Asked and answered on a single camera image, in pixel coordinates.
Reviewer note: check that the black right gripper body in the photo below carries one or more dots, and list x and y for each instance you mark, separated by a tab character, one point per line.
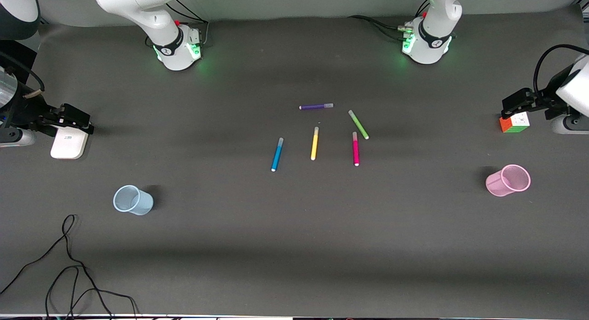
28	114

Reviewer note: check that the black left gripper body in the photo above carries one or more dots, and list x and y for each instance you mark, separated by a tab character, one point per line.
544	100

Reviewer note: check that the pink marker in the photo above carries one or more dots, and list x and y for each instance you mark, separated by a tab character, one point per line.
355	151

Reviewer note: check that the blue marker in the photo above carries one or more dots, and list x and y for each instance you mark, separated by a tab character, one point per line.
277	155

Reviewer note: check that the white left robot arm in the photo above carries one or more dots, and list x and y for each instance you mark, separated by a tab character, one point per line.
432	46

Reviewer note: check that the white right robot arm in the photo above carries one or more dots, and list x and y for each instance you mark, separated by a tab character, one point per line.
171	48

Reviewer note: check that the multicolour puzzle cube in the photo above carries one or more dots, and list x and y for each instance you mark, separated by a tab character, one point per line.
516	124

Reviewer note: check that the white stand with base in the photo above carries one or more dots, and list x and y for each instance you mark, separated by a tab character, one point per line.
69	146

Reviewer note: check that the translucent pink cup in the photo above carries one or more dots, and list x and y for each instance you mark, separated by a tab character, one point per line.
506	182

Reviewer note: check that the translucent blue cup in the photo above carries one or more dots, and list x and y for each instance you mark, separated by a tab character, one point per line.
133	201

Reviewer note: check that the green marker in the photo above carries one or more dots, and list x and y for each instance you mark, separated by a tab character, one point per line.
359	125

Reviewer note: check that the purple marker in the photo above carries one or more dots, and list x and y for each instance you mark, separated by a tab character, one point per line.
315	106

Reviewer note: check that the yellow marker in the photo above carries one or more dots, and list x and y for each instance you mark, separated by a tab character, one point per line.
314	144

